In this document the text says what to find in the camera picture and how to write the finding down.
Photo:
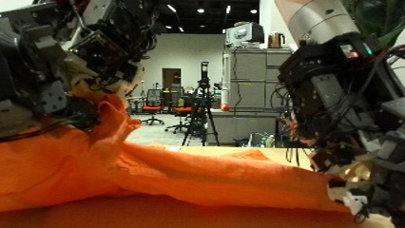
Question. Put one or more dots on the tall grey drawer cabinet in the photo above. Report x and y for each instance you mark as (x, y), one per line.
(253, 79)

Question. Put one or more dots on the low grey cabinet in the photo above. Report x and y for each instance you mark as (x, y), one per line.
(243, 126)

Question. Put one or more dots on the orange button shirt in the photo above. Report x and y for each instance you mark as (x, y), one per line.
(147, 183)

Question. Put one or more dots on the red ball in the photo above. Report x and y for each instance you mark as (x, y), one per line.
(224, 107)

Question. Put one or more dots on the orange seat mesh office chair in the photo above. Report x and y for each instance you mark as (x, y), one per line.
(181, 110)
(152, 108)

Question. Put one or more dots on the grey boxy appliance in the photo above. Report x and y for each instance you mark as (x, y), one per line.
(245, 34)

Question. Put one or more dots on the ceiling light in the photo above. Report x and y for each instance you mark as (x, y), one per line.
(171, 8)
(200, 10)
(228, 9)
(253, 11)

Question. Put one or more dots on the brown door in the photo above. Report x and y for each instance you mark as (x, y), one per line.
(171, 79)

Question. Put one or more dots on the copper electric kettle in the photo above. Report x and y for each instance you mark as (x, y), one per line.
(276, 40)

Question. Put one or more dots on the green potted plant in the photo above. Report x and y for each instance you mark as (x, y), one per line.
(380, 19)

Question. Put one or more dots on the black camera tripod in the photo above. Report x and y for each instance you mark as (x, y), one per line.
(203, 104)

